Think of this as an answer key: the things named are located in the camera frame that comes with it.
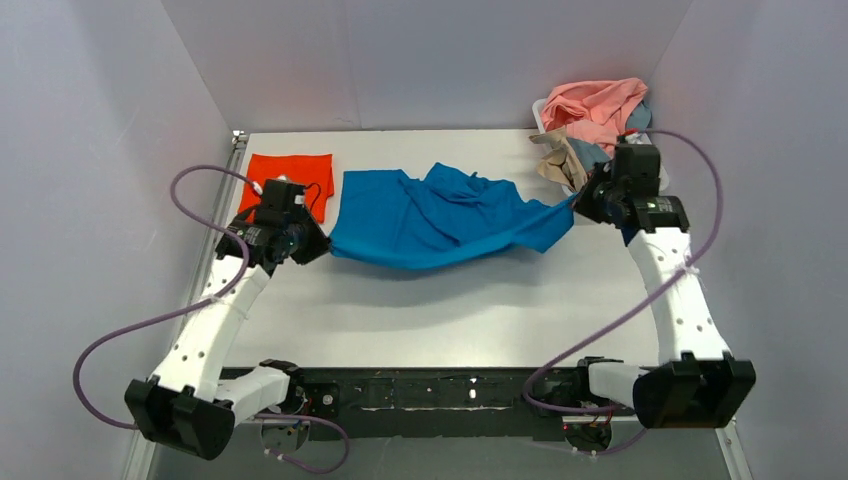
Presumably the pink t shirt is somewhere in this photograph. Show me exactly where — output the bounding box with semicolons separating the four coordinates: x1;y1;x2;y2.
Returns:
541;77;648;155

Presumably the beige t shirt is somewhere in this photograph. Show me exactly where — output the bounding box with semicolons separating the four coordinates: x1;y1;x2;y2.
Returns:
529;127;588;193

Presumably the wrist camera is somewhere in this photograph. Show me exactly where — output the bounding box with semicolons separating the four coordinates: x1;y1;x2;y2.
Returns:
254;179;306;226
611;143;661;197

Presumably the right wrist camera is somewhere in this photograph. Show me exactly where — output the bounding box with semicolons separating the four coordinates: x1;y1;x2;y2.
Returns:
611;143;661;197

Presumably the aluminium frame rail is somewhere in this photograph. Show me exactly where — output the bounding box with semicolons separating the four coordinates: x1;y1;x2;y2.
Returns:
124;414;751;479

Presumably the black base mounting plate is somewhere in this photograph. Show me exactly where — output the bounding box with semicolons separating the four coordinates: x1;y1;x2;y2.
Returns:
218;367;637;443

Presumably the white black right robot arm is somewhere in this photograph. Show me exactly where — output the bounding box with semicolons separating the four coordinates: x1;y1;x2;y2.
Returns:
574;162;756;429

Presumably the folded orange t shirt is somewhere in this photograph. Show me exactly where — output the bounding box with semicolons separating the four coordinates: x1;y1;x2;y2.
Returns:
246;154;335;224

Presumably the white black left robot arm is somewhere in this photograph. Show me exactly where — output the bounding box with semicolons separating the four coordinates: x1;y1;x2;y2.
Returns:
124;205;330;460

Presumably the white plastic laundry basket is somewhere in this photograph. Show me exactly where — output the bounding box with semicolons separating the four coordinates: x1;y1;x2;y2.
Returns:
531;98;670;192

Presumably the grey blue t shirt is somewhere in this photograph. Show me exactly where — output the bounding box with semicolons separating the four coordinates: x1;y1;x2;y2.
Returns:
567;101;652;172

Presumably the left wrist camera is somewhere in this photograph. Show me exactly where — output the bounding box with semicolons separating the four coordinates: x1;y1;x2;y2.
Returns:
254;179;306;226

